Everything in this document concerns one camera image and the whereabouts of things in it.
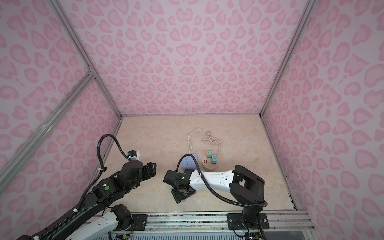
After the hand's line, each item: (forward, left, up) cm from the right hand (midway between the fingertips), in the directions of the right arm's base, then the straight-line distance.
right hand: (179, 197), depth 78 cm
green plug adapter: (+24, -16, +3) cm, 29 cm away
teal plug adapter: (+21, -19, +3) cm, 28 cm away
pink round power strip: (+20, -15, -1) cm, 25 cm away
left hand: (+11, +12, +13) cm, 21 cm away
